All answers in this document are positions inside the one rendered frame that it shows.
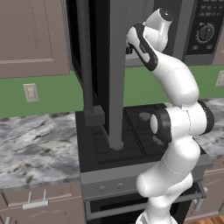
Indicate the black hob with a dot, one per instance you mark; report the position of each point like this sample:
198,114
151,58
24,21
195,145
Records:
134,140

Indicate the grey microwave oven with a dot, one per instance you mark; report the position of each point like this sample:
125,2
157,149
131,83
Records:
186,26

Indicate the brown base cupboard door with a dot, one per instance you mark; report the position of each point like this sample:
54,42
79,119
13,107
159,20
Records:
52,215

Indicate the grey microwave door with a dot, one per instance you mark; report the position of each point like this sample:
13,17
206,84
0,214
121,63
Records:
116,73

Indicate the black oven door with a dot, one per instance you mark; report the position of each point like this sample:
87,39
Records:
116,214

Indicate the white wall socket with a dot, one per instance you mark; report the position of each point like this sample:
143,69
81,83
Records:
220,78
31,92

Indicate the brown drawer front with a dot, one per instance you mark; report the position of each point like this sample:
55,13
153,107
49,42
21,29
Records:
58,195

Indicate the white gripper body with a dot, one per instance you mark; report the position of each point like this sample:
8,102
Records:
128,50

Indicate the brown base cupboard front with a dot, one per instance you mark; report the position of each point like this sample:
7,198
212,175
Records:
214,192

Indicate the grey stove control panel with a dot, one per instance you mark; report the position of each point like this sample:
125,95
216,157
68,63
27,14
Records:
110,186

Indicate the grey stove knob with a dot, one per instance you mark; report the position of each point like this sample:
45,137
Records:
101,188
120,185

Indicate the brown wall cupboard door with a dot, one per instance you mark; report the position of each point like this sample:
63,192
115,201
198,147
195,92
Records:
218,57
29,35

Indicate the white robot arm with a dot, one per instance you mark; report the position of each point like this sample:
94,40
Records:
178,81

